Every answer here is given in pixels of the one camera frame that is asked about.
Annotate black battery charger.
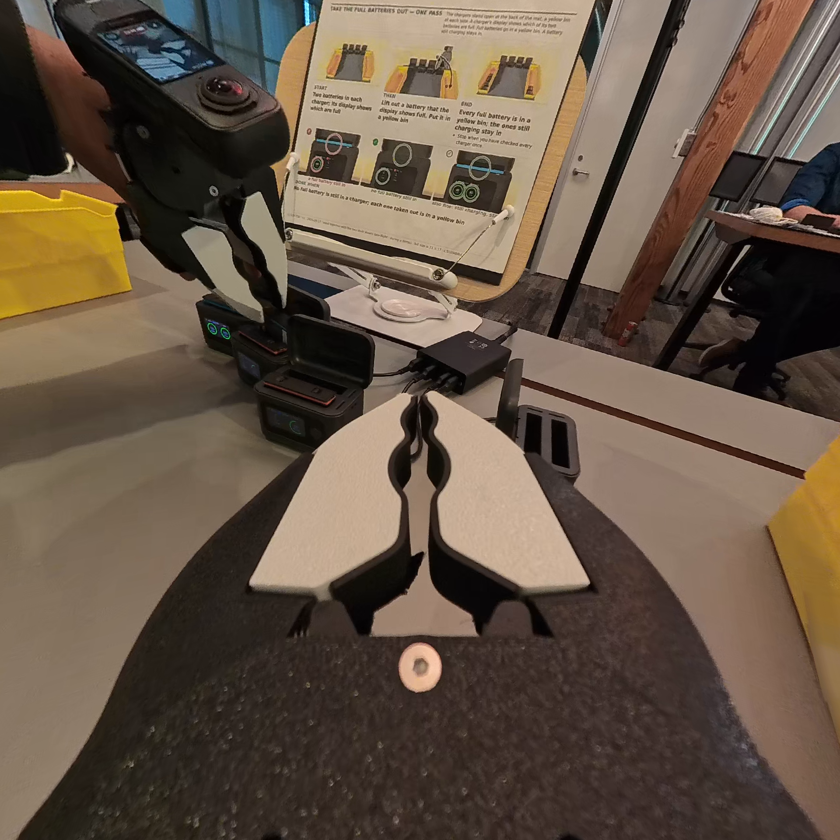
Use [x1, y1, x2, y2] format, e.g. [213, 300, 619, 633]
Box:
[197, 292, 266, 357]
[497, 357, 582, 485]
[256, 315, 378, 455]
[237, 283, 330, 387]

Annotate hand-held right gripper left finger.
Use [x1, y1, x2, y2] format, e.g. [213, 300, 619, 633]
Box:
[250, 392, 424, 605]

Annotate black metal stand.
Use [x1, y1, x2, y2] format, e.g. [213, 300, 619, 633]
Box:
[549, 0, 691, 341]

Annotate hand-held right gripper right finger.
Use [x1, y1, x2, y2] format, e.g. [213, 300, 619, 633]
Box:
[423, 390, 590, 605]

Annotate person's left forearm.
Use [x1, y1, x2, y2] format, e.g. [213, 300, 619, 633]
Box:
[0, 0, 69, 179]

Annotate wooden desk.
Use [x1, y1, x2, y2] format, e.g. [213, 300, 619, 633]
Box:
[654, 210, 840, 371]

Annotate white stand base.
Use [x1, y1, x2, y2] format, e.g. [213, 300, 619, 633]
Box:
[323, 280, 481, 347]

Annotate wooden sign board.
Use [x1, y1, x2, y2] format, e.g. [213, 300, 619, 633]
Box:
[276, 0, 594, 284]

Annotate red-edged black battery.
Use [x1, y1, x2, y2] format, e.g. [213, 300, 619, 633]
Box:
[269, 376, 345, 405]

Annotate yellow plastic bin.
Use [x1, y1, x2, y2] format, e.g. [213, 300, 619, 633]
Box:
[768, 440, 840, 739]
[0, 188, 133, 321]

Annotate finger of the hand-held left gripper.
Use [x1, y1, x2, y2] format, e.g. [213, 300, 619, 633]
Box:
[237, 191, 291, 322]
[182, 224, 263, 316]

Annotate black computer monitor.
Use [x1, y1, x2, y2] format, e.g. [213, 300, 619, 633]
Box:
[751, 155, 809, 211]
[709, 151, 767, 208]

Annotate thin metal wire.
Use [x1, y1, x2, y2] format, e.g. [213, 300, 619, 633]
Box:
[451, 201, 518, 282]

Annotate black usb hub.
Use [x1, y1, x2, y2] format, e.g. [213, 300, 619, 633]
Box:
[410, 331, 515, 393]

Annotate person's left hand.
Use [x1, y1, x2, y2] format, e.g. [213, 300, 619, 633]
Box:
[27, 27, 132, 185]

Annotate wooden pillar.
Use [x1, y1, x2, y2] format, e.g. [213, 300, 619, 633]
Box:
[604, 0, 816, 346]

